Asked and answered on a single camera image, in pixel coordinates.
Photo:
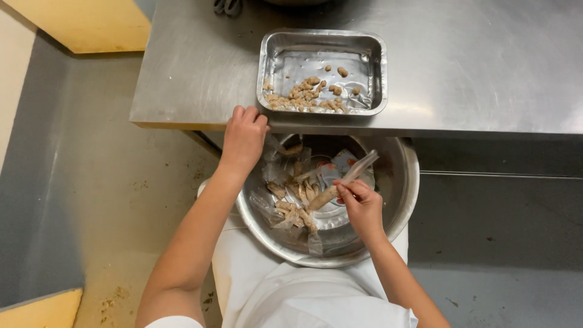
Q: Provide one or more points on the person's right hand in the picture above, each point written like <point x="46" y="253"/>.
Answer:
<point x="362" y="209"/>

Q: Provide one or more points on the rectangular steel tray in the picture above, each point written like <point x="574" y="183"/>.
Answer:
<point x="322" y="72"/>

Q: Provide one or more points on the round steel bowl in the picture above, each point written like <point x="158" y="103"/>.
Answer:
<point x="328" y="200"/>

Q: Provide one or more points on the stainless steel table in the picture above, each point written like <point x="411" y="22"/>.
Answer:
<point x="432" y="68"/>

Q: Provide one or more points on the person's left hand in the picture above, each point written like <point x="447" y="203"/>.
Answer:
<point x="243" y="139"/>

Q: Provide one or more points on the brown sausage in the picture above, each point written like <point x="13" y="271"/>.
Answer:
<point x="339" y="182"/>

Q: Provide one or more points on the person's right fingers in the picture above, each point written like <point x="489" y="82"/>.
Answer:
<point x="348" y="191"/>

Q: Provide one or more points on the yellow board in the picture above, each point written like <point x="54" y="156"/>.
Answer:
<point x="41" y="309"/>
<point x="86" y="22"/>

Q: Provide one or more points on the white apron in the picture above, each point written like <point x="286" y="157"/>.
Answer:
<point x="314" y="291"/>

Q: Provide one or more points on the heap of brown food pieces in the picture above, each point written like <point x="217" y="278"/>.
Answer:
<point x="307" y="93"/>

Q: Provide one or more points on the person's left fingers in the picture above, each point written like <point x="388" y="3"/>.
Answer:
<point x="250" y="114"/>

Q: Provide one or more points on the printed plastic packet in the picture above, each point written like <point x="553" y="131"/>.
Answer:
<point x="339" y="166"/>

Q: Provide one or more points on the pile of wrapped brown sausages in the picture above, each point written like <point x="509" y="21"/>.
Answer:
<point x="291" y="200"/>

